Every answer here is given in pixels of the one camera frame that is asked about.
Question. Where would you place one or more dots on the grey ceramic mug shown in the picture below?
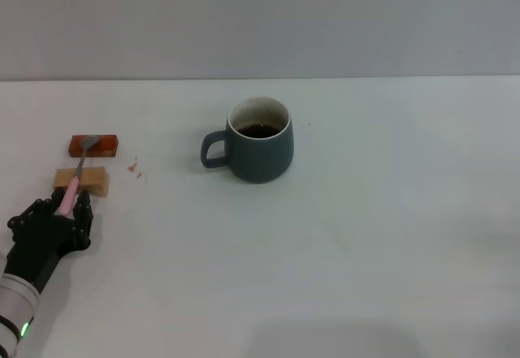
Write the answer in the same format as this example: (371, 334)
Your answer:
(260, 159)

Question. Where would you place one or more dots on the dark coffee liquid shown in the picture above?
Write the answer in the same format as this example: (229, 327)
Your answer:
(258, 130)

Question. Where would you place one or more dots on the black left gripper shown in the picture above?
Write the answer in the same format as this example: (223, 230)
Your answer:
(38, 248)

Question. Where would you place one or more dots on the red-brown wooden block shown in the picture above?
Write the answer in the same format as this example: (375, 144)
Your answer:
(106, 146)

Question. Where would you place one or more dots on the light wooden block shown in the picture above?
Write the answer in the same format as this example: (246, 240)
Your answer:
(95, 179)

